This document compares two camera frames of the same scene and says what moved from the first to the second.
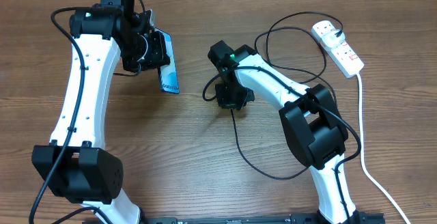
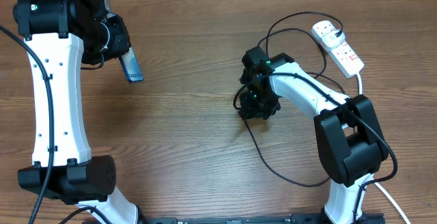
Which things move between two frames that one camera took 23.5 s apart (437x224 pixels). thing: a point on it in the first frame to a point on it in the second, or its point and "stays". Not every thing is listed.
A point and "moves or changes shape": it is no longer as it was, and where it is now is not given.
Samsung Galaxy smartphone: x=168 y=74 moves or changes shape
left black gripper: x=158 y=57 to x=123 y=41
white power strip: x=343 y=54 stays
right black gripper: x=227 y=103 to x=253 y=113
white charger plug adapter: x=330 y=39 stays
